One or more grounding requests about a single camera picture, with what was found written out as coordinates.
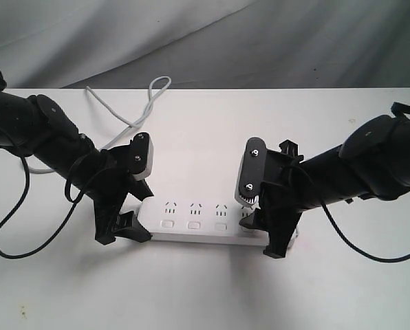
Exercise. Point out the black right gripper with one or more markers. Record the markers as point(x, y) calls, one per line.
point(278, 215)

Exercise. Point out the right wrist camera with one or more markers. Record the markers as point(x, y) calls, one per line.
point(251, 172)

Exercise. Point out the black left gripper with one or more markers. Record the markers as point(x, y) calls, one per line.
point(108, 187)

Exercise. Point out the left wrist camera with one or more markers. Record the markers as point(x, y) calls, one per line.
point(141, 156)

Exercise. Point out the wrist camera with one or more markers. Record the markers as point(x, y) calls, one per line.
point(251, 172)
point(141, 156)

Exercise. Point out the white five-outlet power strip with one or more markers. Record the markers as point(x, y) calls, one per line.
point(192, 221)

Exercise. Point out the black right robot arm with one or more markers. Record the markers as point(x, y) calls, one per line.
point(372, 163)

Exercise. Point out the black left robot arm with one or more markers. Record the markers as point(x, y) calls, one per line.
point(38, 126)

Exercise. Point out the grey backdrop cloth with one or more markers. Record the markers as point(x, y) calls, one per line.
point(205, 44)

